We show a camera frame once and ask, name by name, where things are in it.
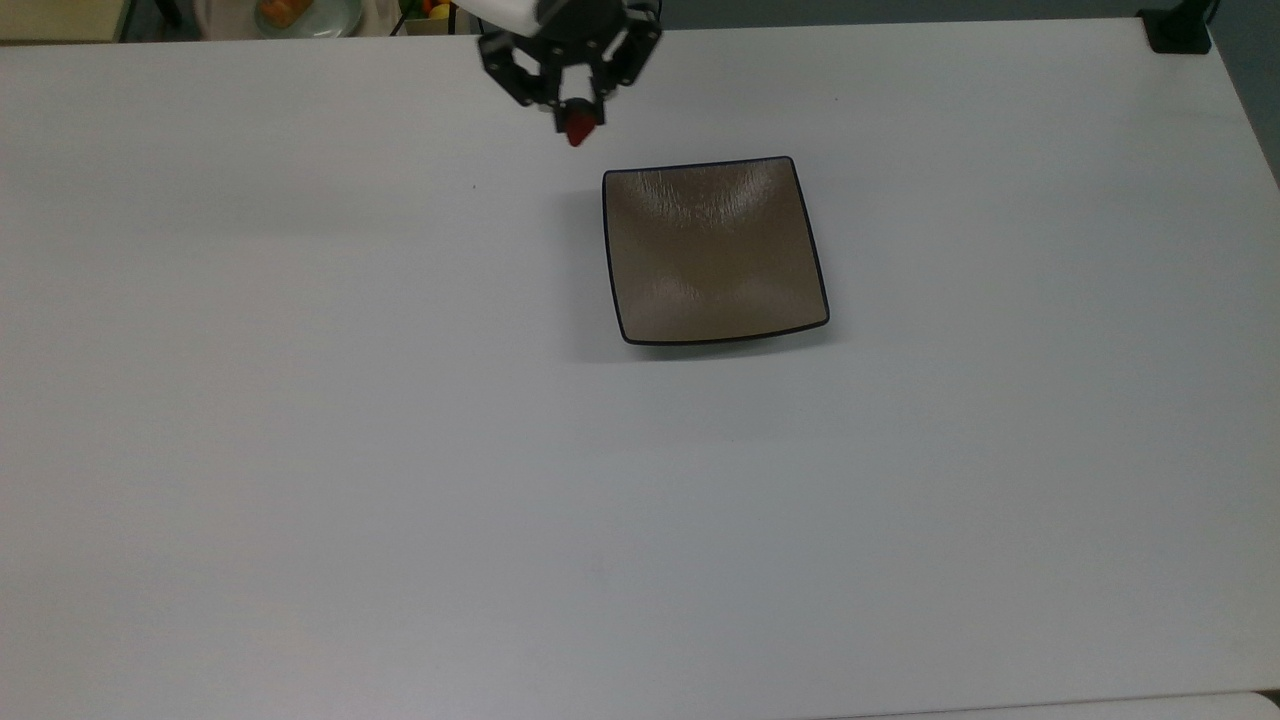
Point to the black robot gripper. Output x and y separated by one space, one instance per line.
585 18

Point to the red strawberry with green cap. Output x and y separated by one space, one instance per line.
580 128

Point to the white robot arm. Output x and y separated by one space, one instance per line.
508 14

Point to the square brown ceramic plate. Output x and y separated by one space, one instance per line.
712 255

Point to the pale round plate with food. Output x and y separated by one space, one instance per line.
335 18

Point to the yellow and red fruit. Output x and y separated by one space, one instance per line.
437 9

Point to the orange food piece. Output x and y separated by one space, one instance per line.
284 10

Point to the beige wooden side table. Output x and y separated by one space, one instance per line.
60 18

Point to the black table clamp mount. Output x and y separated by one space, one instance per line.
1178 30

